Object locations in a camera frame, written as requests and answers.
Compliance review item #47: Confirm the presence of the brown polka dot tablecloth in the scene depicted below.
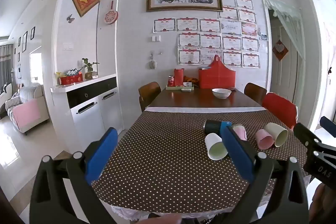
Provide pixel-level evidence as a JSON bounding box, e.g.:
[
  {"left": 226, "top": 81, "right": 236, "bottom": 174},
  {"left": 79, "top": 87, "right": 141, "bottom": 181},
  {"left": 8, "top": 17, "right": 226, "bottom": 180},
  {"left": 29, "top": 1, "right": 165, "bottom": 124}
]
[{"left": 92, "top": 110, "right": 309, "bottom": 215}]

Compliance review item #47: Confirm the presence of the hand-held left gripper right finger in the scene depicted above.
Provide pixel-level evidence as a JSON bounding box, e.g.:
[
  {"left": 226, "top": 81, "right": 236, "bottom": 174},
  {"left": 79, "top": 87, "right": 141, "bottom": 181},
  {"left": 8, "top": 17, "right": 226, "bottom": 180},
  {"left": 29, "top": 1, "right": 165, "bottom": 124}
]
[{"left": 220, "top": 125, "right": 309, "bottom": 224}]

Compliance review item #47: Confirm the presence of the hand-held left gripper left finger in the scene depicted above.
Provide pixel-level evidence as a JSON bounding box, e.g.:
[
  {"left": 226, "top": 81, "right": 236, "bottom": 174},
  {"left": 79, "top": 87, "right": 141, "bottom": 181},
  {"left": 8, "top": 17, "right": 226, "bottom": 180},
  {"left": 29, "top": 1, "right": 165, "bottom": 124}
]
[{"left": 29, "top": 127, "right": 118, "bottom": 224}]

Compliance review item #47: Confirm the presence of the red diamond door decoration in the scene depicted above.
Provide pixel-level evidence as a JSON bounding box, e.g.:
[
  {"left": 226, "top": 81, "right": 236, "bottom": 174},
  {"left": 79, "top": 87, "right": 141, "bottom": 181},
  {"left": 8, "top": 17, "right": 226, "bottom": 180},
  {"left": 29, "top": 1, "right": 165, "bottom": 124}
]
[{"left": 272, "top": 40, "right": 289, "bottom": 61}]

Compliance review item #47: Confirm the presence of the wall of certificates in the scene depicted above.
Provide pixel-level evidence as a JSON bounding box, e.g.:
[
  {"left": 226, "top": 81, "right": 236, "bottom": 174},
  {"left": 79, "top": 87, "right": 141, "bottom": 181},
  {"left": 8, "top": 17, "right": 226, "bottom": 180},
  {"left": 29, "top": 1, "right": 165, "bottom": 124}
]
[{"left": 153, "top": 0, "right": 260, "bottom": 68}]

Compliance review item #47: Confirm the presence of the white lace door curtain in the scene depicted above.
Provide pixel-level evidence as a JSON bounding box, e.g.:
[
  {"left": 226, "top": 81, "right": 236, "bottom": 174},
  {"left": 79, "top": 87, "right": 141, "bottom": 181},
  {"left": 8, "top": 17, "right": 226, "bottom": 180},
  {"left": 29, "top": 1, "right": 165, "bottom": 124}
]
[{"left": 262, "top": 0, "right": 306, "bottom": 119}]

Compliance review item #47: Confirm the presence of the small red box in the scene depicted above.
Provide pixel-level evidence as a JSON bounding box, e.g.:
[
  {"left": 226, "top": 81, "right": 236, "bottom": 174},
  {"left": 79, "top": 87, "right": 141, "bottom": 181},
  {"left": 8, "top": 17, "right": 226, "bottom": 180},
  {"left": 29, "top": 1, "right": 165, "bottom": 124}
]
[{"left": 174, "top": 68, "right": 185, "bottom": 86}]

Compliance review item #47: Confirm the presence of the grey sofa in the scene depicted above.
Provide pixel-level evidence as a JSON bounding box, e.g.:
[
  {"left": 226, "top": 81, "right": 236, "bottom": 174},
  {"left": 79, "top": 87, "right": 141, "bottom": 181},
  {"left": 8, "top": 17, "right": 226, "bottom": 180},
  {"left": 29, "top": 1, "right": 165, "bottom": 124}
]
[{"left": 5, "top": 85, "right": 50, "bottom": 136}]

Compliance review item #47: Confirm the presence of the large pink cup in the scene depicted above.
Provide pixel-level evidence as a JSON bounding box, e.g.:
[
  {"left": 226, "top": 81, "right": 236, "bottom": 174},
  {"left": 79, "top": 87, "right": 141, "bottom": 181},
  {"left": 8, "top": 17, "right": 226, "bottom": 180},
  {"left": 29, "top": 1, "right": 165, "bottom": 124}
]
[{"left": 255, "top": 129, "right": 275, "bottom": 149}]

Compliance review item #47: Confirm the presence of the hanging brush on hook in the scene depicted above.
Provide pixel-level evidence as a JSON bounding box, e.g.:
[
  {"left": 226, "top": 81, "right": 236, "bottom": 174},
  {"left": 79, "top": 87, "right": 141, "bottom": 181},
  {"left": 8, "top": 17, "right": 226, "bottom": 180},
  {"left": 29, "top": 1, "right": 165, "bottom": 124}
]
[{"left": 149, "top": 52, "right": 158, "bottom": 70}]

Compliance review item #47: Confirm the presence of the white bowl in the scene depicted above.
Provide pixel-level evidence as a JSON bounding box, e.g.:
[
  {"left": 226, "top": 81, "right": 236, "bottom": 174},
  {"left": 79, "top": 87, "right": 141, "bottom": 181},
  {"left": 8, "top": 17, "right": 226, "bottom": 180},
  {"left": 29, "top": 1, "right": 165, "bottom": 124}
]
[{"left": 212, "top": 88, "right": 232, "bottom": 99}]

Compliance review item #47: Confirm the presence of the cream paper cup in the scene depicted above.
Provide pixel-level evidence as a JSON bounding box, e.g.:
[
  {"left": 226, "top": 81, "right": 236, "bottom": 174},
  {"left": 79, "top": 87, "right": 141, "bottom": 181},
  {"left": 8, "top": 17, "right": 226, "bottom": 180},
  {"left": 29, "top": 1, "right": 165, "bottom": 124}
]
[{"left": 264, "top": 122, "right": 289, "bottom": 147}]

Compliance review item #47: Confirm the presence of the small pink cup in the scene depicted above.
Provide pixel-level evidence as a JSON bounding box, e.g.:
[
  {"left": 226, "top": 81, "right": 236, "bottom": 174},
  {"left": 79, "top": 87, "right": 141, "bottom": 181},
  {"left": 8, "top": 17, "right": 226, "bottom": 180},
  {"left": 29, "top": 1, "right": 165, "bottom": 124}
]
[{"left": 233, "top": 124, "right": 248, "bottom": 141}]

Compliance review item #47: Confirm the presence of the grey window curtain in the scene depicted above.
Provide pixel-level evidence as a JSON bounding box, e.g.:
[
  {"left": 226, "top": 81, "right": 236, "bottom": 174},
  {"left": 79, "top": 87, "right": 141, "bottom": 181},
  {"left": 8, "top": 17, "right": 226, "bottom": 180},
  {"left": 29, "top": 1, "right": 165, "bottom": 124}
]
[{"left": 0, "top": 44, "right": 13, "bottom": 88}]

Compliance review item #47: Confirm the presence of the red chair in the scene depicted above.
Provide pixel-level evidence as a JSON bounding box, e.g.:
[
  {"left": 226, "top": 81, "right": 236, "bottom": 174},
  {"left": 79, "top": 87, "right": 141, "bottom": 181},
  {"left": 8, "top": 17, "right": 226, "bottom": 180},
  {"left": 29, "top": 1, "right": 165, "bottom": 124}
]
[{"left": 262, "top": 93, "right": 299, "bottom": 130}]

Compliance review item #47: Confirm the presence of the potted green plant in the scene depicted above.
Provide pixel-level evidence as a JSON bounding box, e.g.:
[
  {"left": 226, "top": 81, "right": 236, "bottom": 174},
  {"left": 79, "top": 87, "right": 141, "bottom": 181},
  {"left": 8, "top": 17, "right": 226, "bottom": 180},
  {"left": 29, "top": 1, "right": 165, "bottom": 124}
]
[{"left": 82, "top": 58, "right": 100, "bottom": 80}]

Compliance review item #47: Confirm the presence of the round red hanging ornament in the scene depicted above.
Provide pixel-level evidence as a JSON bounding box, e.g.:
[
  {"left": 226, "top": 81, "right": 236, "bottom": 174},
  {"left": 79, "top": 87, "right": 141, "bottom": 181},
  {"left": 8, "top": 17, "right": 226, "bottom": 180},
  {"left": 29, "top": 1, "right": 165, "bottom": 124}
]
[{"left": 104, "top": 0, "right": 119, "bottom": 25}]

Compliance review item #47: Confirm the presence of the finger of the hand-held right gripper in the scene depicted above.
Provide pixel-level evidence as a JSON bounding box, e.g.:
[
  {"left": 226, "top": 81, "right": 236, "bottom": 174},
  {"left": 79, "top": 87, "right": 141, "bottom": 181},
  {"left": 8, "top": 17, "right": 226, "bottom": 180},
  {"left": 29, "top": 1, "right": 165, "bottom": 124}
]
[
  {"left": 293, "top": 122, "right": 323, "bottom": 151},
  {"left": 320, "top": 116, "right": 336, "bottom": 138}
]

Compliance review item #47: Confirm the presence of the green tray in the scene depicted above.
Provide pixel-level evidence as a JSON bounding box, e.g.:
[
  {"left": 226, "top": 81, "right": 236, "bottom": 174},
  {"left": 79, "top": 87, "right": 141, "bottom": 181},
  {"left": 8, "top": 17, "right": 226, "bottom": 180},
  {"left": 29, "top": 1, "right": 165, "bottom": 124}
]
[{"left": 166, "top": 83, "right": 194, "bottom": 91}]

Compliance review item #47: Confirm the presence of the black cup with blue band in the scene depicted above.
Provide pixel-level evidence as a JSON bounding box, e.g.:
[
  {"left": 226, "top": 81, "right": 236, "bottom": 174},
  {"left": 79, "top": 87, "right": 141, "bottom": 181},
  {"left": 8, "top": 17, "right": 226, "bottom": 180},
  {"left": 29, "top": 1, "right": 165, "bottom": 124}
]
[{"left": 203, "top": 120, "right": 232, "bottom": 134}]

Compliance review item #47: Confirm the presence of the brown wooden chair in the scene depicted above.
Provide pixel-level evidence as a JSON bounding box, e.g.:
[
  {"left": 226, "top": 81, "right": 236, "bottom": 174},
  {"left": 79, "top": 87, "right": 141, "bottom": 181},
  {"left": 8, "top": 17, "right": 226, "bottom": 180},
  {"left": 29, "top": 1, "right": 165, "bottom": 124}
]
[
  {"left": 138, "top": 82, "right": 161, "bottom": 112},
  {"left": 244, "top": 83, "right": 267, "bottom": 105}
]

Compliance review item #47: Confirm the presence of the white sideboard cabinet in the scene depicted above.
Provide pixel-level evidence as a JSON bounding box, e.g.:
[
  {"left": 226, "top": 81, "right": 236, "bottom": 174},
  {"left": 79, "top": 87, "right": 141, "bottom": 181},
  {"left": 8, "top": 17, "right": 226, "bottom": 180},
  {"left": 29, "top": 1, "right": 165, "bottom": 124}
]
[{"left": 50, "top": 73, "right": 125, "bottom": 159}]

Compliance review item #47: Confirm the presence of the large red gift bag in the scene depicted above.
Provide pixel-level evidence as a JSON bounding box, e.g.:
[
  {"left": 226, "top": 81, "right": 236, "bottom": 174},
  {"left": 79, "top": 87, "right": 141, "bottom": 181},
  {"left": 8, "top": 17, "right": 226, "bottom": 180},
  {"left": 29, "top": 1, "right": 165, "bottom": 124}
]
[{"left": 198, "top": 55, "right": 236, "bottom": 89}]

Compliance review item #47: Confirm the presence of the white door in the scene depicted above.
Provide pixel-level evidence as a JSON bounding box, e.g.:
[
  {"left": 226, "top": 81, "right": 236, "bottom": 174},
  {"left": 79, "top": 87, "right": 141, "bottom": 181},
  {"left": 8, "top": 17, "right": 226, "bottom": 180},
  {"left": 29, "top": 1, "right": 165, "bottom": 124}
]
[{"left": 270, "top": 11, "right": 299, "bottom": 104}]

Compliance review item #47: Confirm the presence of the white paper cup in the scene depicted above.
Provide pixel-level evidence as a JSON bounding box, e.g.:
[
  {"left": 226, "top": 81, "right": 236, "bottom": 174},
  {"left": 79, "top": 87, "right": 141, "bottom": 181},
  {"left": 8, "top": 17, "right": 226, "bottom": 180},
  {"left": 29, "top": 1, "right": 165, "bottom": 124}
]
[{"left": 205, "top": 133, "right": 228, "bottom": 161}]

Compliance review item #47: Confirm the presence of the red tin box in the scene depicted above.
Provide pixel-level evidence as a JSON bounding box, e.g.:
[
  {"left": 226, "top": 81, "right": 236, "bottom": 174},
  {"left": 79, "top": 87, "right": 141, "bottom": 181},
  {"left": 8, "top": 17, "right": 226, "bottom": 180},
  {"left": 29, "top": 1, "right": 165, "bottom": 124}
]
[{"left": 59, "top": 74, "right": 84, "bottom": 85}]

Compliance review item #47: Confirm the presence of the wooden dining table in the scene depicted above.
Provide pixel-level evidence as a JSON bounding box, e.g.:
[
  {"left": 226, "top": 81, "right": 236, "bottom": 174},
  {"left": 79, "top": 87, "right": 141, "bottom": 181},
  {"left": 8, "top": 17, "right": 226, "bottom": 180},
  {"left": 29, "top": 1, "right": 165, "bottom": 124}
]
[{"left": 145, "top": 86, "right": 263, "bottom": 109}]

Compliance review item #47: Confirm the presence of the pink cloth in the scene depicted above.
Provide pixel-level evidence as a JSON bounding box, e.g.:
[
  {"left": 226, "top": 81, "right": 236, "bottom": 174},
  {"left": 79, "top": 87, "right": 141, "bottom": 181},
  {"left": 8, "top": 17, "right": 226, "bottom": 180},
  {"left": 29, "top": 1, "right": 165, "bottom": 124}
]
[{"left": 13, "top": 99, "right": 41, "bottom": 129}]

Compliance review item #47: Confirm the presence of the person's right forearm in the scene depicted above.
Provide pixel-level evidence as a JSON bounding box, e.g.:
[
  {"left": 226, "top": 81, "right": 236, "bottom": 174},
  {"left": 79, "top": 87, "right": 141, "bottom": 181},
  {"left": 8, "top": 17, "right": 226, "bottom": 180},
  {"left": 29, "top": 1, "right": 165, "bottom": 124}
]
[{"left": 309, "top": 183, "right": 336, "bottom": 224}]

